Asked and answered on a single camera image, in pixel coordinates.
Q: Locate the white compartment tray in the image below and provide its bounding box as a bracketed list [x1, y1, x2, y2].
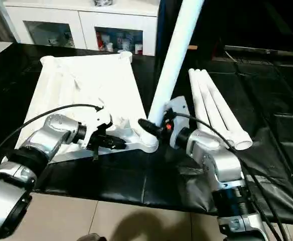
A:
[16, 52, 160, 164]

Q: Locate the white plastic table leg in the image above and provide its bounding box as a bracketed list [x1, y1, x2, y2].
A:
[194, 69, 237, 144]
[202, 70, 253, 150]
[188, 69, 222, 136]
[146, 0, 206, 144]

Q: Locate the black work mat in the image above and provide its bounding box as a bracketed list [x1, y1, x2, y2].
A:
[0, 43, 293, 226]

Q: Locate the long black bar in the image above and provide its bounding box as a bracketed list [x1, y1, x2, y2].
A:
[224, 46, 293, 60]

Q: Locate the white glass-door cabinet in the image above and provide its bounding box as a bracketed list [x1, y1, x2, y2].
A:
[4, 0, 162, 56]

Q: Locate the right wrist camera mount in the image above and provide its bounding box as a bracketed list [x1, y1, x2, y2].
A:
[163, 96, 191, 129]

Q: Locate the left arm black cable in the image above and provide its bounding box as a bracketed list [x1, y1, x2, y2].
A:
[0, 104, 105, 169]

